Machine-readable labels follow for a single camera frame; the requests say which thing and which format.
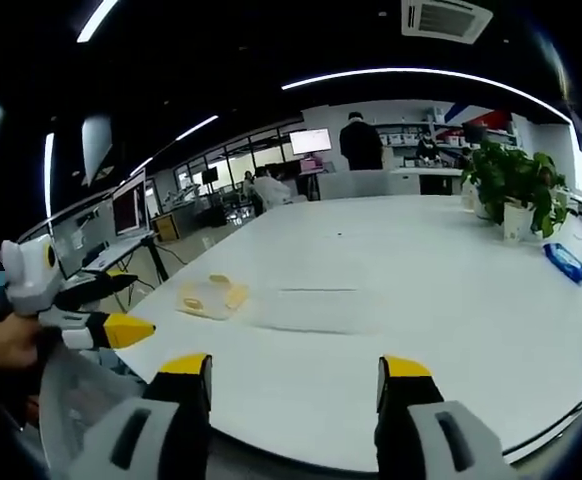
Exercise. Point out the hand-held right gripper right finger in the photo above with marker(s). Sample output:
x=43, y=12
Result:
x=411, y=415

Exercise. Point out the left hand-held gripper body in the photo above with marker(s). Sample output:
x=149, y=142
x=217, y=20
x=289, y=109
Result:
x=28, y=275

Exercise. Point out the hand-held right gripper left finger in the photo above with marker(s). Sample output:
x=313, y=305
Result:
x=171, y=415

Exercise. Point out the clear plastic bag yellow items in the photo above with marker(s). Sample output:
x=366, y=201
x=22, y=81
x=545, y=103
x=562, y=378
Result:
x=193, y=302

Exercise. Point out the translucent yellow plastic buckle part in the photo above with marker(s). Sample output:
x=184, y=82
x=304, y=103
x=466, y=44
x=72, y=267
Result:
x=236, y=295

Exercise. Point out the person's left hand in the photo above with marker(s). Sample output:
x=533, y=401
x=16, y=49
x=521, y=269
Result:
x=1, y=342

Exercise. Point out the wide dark computer monitor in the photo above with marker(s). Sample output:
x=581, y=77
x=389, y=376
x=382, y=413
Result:
x=71, y=245

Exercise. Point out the grey office chair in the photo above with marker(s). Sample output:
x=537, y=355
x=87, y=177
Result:
x=81, y=400

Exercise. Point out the computer monitor red image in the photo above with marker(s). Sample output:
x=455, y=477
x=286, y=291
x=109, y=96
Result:
x=131, y=205

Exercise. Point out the wooden cabinet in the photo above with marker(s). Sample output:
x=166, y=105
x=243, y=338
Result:
x=165, y=227

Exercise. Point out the small black screen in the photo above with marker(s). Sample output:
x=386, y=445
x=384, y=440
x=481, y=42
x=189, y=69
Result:
x=210, y=175

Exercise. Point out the blue wet wipe packet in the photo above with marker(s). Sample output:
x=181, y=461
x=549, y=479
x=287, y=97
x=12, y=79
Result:
x=565, y=262

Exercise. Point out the small green potted plant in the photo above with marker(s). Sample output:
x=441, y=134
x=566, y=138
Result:
x=473, y=187

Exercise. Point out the grey partition panel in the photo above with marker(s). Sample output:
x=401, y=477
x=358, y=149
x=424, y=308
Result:
x=353, y=184

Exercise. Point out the green potted plant white pot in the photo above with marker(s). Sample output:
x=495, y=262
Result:
x=516, y=180

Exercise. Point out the bright white monitor screen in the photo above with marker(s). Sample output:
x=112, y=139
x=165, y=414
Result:
x=311, y=141

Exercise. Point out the long curved ceiling light strip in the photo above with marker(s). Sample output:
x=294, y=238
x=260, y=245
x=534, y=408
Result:
x=421, y=73

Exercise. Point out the ceiling air conditioner vent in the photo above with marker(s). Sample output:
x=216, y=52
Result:
x=446, y=20

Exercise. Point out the wall shelves with boxes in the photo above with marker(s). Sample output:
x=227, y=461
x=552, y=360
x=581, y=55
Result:
x=406, y=135

